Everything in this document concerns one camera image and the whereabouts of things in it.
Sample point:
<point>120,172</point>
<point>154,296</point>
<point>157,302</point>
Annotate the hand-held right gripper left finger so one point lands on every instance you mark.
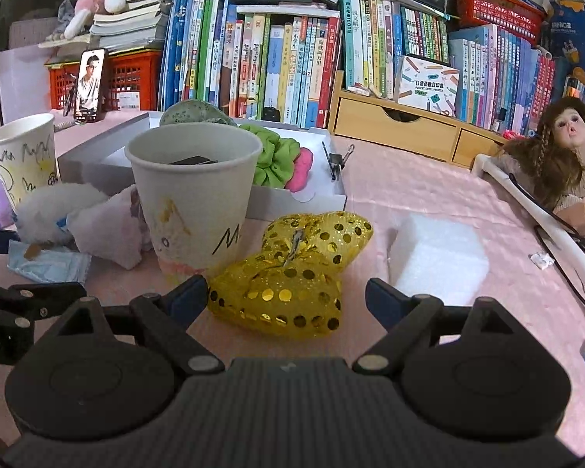
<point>191,298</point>

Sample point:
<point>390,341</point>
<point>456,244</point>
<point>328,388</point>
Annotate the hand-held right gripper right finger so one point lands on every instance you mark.
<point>381,298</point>

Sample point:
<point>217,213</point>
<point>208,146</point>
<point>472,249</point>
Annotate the white fluffy pom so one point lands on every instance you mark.
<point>48,209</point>

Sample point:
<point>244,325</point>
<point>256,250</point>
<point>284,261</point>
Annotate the white foam block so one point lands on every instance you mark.
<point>438,258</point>

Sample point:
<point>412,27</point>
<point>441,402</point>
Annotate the yellow sequined pouch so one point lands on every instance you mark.
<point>273,292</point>

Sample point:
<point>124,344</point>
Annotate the pale pink cloth pouch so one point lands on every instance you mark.
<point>107,229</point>

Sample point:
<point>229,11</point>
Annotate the grey cardboard box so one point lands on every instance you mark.
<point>102,141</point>

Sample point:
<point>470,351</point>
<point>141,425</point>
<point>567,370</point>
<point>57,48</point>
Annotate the green speckled soft ball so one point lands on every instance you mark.
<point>190,112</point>

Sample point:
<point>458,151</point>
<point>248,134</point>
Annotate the crayon drawn paper cup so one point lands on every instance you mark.
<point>19,156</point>

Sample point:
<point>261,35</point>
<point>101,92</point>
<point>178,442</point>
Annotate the plain scribbled paper cup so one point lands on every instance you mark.
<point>195,204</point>

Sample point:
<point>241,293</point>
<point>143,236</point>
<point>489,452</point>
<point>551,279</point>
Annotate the pink tablecloth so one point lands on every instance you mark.
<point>419,195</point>

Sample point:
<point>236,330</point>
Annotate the white cardboard box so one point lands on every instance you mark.
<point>282,204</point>

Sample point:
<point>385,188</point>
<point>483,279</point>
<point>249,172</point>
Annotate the dark card in cup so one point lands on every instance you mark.
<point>192,160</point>

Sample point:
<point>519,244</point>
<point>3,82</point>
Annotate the black binder clip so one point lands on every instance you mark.
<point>334,163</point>

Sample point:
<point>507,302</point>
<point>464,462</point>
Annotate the pink scrunchie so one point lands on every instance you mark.
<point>300,170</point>

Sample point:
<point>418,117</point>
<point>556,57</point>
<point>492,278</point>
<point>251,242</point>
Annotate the black phone stand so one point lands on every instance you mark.
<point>69,95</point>

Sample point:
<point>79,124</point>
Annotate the green scrunchie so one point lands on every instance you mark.
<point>273,156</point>

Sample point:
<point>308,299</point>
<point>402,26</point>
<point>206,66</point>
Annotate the small white wrapper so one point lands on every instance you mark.
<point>541,260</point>

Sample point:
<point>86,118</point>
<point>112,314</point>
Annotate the wooden drawer organizer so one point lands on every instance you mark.
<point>395,126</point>

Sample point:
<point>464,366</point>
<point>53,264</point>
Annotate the white plastic tube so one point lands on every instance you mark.
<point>516,190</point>

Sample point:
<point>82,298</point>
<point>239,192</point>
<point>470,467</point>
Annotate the black smartphone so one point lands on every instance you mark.
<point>88,83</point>

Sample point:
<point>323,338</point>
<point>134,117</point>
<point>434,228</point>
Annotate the small black box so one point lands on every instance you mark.
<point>271,114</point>

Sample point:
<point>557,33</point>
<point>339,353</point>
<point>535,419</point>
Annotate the red plastic crate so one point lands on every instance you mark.
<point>131,73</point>

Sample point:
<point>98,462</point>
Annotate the white label printer box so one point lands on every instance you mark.
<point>426,87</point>

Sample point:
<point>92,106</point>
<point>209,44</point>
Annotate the brown haired doll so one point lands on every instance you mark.
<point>570,131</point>

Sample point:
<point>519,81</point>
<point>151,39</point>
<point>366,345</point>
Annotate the stack of flat books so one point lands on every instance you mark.
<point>126,24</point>

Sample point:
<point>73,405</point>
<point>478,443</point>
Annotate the row of upright books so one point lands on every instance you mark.
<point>292,58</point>

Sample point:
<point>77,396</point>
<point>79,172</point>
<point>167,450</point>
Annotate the red plastic basket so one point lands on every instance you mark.
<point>497,12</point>

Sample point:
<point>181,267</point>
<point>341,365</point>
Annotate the blue cardboard box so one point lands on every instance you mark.
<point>575,34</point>

